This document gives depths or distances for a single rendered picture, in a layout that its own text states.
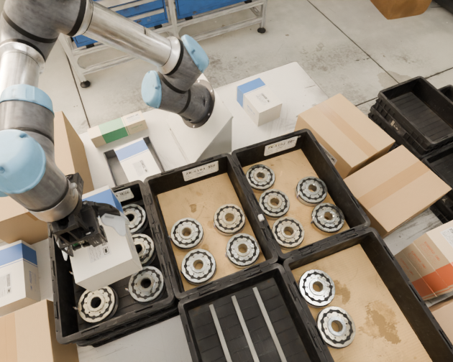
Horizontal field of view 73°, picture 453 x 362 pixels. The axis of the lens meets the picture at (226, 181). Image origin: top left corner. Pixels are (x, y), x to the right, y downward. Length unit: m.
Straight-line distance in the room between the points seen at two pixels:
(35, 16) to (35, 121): 0.37
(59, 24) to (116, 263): 0.56
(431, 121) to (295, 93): 0.81
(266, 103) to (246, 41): 1.76
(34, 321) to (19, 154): 0.67
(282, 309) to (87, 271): 0.54
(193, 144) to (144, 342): 0.71
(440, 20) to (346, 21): 0.90
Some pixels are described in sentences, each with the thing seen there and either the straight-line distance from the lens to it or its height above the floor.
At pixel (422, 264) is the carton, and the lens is 1.16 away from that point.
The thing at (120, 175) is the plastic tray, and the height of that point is 0.70.
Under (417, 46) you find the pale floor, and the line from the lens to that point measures 3.47.
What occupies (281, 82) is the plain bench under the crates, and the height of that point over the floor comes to 0.70.
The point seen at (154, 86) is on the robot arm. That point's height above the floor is 1.07.
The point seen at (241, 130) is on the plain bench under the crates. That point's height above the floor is 0.70.
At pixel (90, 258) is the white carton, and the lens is 0.73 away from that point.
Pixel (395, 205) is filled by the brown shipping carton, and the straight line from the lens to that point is 1.16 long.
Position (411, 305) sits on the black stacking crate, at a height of 0.89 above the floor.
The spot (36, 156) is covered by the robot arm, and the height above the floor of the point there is 1.44.
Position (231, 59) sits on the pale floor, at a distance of 2.91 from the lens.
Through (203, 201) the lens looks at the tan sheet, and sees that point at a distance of 1.07.
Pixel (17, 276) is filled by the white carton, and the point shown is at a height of 0.79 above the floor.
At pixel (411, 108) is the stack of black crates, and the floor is 0.49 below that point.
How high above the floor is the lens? 1.78
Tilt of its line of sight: 59 degrees down
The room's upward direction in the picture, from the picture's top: 1 degrees counter-clockwise
